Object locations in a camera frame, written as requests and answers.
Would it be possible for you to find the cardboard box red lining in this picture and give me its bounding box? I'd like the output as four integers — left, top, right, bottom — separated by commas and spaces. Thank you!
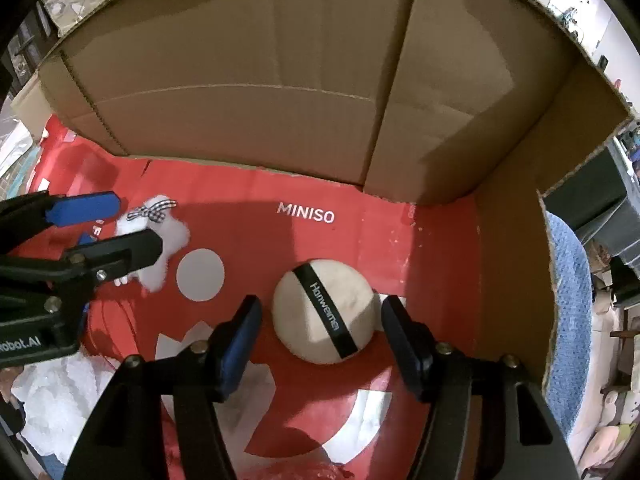
1, 0, 630, 479

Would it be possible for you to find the beige powder puff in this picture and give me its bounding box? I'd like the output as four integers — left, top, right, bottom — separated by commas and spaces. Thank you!
271, 259, 378, 365

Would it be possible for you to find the white mesh bath pouf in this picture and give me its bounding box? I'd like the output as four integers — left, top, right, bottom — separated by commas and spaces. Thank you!
12, 349, 119, 464

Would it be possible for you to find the person's left hand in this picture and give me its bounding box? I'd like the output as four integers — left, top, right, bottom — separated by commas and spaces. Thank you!
0, 365, 24, 403

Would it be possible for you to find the blue knitted blanket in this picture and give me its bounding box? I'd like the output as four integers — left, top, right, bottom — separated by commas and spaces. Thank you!
544, 211, 592, 437

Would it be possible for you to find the red mesh pouf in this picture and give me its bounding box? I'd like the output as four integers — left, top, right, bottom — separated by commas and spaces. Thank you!
236, 460, 355, 480

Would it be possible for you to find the table with grey cloth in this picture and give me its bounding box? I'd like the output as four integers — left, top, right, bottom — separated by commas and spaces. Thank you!
544, 140, 639, 255

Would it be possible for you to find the white fluffy hair clip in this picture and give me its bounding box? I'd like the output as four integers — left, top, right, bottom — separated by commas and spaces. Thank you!
112, 194, 192, 294

